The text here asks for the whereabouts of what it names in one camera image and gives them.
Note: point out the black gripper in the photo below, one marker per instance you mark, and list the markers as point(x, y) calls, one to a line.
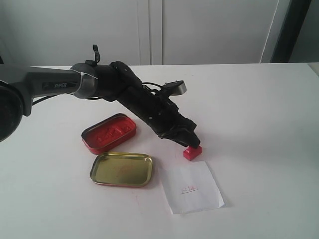
point(161, 115)

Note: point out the red stamp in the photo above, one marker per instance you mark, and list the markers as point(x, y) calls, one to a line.
point(191, 153)

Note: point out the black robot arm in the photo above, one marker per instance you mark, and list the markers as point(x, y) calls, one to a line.
point(19, 86)

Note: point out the red ink pad tin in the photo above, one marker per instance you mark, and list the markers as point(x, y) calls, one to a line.
point(109, 133)

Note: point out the white paper sheet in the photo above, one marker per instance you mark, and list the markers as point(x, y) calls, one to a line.
point(190, 188)

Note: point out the gold tin lid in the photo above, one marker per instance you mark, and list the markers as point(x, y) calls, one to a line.
point(122, 169)

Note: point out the white cabinet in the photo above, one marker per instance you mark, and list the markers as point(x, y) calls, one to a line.
point(140, 32)

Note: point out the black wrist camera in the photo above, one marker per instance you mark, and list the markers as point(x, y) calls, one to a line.
point(175, 88)

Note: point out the dark door frame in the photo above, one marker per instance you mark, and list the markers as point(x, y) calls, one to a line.
point(292, 24)

